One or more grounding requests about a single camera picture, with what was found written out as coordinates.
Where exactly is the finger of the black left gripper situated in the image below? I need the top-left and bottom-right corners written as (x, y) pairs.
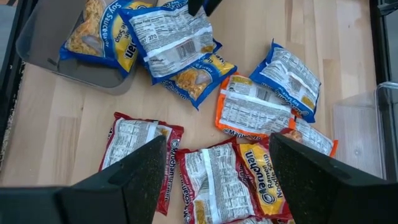
top-left (188, 0), bottom-right (205, 17)
top-left (203, 0), bottom-right (223, 17)

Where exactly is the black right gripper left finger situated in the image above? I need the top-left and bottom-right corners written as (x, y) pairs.
top-left (0, 134), bottom-right (168, 224)

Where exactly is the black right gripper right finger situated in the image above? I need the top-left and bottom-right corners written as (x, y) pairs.
top-left (269, 133), bottom-right (398, 224)

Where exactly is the blue Maruchan noodle pack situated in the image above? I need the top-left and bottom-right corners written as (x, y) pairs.
top-left (249, 39), bottom-right (322, 124)
top-left (118, 2), bottom-right (223, 85)
top-left (58, 0), bottom-right (154, 78)
top-left (160, 53), bottom-right (238, 111)

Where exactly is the red Maruchan noodle pack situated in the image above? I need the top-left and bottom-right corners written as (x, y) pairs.
top-left (234, 136), bottom-right (295, 221)
top-left (98, 111), bottom-right (185, 217)
top-left (175, 138), bottom-right (261, 224)

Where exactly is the clear plastic bin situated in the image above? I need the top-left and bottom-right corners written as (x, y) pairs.
top-left (331, 81), bottom-right (398, 183)

